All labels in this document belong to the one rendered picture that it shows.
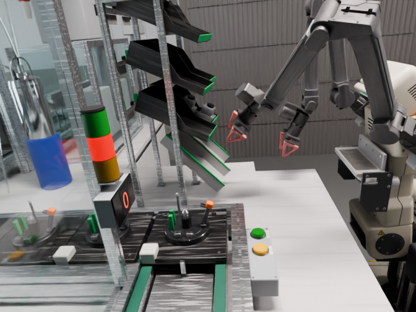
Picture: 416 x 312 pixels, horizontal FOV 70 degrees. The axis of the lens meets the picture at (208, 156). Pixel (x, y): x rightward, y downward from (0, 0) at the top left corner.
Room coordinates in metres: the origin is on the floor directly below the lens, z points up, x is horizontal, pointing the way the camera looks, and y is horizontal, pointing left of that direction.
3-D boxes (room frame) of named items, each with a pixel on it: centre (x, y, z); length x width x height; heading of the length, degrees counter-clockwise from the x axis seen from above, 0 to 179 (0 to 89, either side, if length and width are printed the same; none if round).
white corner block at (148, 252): (0.68, 0.19, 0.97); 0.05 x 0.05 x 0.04; 84
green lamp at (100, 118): (0.59, 0.22, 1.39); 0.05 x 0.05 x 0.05
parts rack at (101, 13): (1.14, 0.17, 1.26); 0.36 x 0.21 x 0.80; 174
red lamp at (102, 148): (0.59, 0.22, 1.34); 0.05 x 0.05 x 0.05
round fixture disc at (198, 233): (0.76, 0.08, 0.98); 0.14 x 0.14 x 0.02
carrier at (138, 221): (0.79, 0.34, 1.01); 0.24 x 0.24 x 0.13; 84
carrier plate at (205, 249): (0.76, 0.08, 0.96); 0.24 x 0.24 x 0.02; 84
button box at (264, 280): (0.66, -0.12, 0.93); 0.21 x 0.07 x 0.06; 174
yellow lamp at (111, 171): (0.59, 0.22, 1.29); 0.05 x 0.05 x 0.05
